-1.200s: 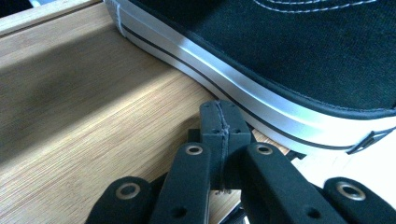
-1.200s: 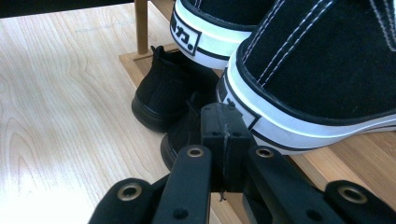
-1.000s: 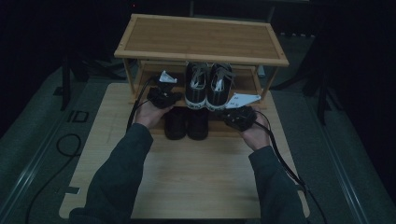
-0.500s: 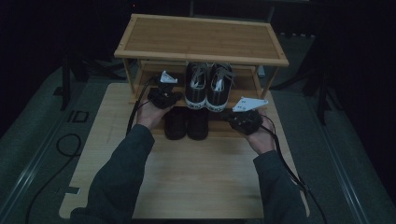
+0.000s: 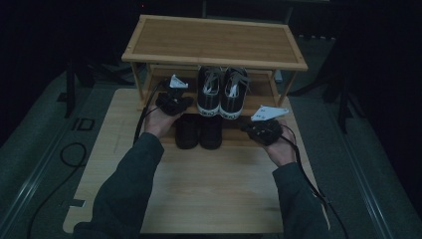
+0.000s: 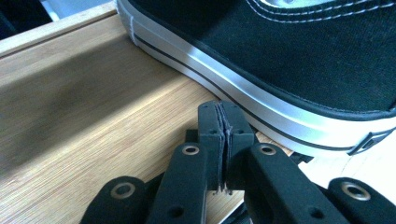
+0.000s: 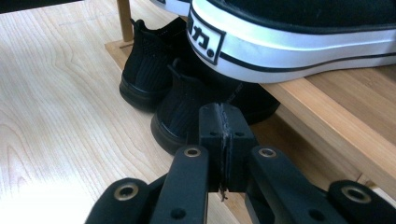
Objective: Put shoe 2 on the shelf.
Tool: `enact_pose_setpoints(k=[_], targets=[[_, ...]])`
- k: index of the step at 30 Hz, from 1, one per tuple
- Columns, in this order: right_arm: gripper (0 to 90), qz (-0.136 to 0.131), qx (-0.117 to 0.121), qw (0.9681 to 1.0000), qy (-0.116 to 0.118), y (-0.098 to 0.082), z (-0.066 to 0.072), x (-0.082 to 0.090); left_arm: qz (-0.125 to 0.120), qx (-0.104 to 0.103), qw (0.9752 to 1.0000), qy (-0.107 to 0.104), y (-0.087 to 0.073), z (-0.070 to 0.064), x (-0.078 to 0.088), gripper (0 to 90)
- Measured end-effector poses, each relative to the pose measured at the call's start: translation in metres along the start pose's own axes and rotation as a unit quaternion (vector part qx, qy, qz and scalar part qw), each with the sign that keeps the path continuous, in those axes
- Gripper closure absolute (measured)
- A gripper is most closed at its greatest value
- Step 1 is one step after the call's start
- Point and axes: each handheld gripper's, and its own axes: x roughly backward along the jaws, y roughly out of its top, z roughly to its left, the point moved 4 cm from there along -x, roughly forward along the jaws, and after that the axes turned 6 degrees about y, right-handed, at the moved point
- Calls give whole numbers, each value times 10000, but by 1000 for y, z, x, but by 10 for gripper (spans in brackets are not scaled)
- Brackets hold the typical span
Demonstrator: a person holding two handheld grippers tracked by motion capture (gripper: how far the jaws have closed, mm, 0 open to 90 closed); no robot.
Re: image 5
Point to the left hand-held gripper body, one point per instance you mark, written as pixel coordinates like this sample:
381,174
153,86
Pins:
170,101

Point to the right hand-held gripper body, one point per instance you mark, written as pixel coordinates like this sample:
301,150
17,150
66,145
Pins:
265,131

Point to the black white canvas sneaker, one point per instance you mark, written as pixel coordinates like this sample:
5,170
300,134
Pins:
232,103
208,99

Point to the plain black shoe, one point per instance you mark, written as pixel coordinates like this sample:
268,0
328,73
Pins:
186,132
210,132

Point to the wooden three-tier shoe rack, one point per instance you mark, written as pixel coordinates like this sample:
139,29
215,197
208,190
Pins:
212,43

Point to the person's right hand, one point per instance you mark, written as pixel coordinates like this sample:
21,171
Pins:
282,149

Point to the black metal stand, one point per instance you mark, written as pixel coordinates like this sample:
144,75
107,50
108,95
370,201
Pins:
69,89
343,99

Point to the grey metal floor rail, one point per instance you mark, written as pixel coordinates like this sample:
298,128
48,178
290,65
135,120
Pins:
368,186
33,186

